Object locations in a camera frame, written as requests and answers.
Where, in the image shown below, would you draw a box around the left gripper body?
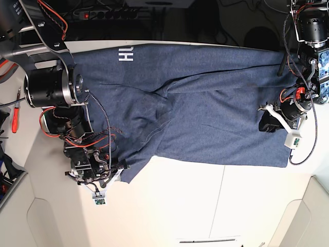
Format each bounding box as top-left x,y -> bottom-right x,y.
258,104 -> 307,134

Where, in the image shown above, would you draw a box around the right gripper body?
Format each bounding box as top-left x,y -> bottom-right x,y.
65,166 -> 129,200

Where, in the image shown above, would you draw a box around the dark blue t-shirt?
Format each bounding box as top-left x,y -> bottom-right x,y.
74,44 -> 295,183

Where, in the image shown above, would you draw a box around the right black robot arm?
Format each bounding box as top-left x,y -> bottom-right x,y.
1,1 -> 127,205

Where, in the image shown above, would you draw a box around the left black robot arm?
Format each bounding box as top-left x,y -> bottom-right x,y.
273,1 -> 328,129

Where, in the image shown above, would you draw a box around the white vent panel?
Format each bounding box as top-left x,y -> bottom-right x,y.
177,236 -> 243,247

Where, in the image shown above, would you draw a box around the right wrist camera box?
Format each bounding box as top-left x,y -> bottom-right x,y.
93,197 -> 106,205

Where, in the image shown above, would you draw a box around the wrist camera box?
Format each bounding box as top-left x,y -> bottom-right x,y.
93,197 -> 106,205
284,132 -> 302,150

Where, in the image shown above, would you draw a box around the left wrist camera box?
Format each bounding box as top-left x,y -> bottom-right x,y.
284,132 -> 302,150

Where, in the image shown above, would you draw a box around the braided camera cable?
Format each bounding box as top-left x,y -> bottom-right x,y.
282,12 -> 319,166

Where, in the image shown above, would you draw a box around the braided right arm cable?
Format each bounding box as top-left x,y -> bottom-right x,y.
0,92 -> 114,175

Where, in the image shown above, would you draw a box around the orange handled screwdriver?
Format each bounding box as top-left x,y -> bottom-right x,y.
11,87 -> 21,133

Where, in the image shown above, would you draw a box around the orange handled pliers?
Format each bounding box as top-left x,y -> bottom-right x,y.
0,58 -> 19,84

